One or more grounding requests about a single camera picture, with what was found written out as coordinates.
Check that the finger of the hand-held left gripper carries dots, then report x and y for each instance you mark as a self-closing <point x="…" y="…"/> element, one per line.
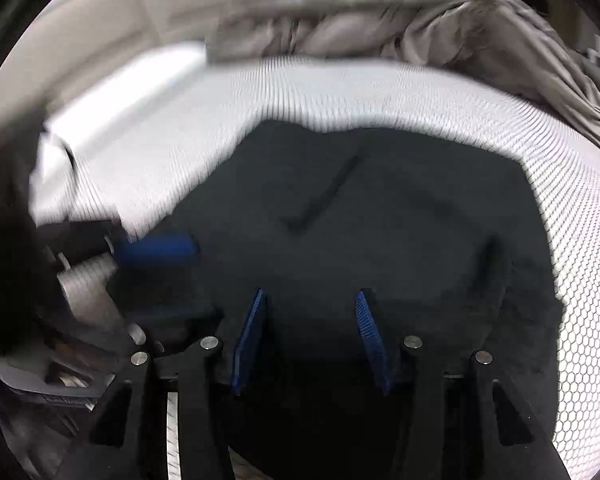
<point x="180" y="320"/>
<point x="160" y="249"/>

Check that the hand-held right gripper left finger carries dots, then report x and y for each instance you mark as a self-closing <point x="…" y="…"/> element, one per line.
<point x="250" y="345"/>

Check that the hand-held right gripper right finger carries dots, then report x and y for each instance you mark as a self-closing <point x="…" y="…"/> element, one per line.
<point x="372" y="345"/>

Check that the black pants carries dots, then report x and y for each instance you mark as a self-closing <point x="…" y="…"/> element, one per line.
<point x="380" y="210"/>

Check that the white pillow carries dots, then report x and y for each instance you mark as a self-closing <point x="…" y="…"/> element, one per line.
<point x="135" y="80"/>

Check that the beige padded headboard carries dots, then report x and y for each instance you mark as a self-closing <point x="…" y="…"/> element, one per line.
<point x="120" y="15"/>

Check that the grey duvet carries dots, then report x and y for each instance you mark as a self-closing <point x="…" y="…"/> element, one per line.
<point x="380" y="15"/>

